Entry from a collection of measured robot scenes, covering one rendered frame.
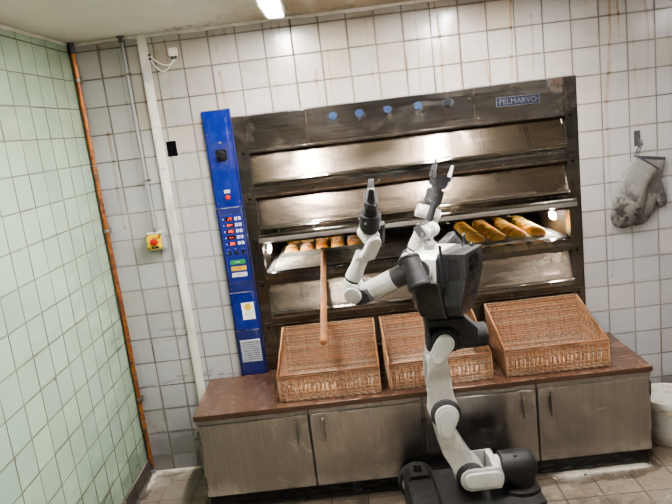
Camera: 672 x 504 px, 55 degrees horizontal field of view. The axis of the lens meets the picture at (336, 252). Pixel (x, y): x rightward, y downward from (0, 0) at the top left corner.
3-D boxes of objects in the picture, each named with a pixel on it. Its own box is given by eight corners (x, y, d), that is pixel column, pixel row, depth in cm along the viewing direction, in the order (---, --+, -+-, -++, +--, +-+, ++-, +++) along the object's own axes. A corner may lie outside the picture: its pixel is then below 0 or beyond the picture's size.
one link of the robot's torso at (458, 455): (482, 467, 323) (449, 384, 314) (492, 489, 303) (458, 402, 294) (453, 478, 324) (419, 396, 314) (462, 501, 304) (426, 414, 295)
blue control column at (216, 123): (280, 353, 590) (246, 115, 548) (298, 351, 589) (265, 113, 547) (255, 462, 400) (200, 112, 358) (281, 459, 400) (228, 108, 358)
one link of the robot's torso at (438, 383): (455, 414, 315) (453, 323, 306) (463, 430, 298) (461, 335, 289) (424, 415, 315) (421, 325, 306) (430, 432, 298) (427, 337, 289)
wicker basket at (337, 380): (286, 369, 390) (280, 326, 385) (379, 359, 388) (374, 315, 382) (278, 404, 342) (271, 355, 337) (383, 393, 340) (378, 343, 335)
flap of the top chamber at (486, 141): (254, 186, 369) (251, 153, 372) (565, 149, 365) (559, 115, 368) (252, 184, 364) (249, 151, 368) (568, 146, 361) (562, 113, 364)
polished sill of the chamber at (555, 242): (268, 278, 386) (267, 271, 386) (567, 243, 383) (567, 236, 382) (267, 280, 381) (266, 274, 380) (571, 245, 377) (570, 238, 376)
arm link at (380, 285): (360, 302, 292) (402, 281, 284) (354, 314, 281) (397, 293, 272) (346, 281, 290) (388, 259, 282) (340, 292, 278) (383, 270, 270)
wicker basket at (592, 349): (485, 346, 387) (481, 303, 382) (579, 336, 386) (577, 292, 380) (505, 378, 340) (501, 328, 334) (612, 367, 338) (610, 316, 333)
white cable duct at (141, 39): (202, 421, 398) (136, 35, 353) (210, 420, 398) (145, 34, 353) (202, 422, 396) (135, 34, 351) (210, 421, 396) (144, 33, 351)
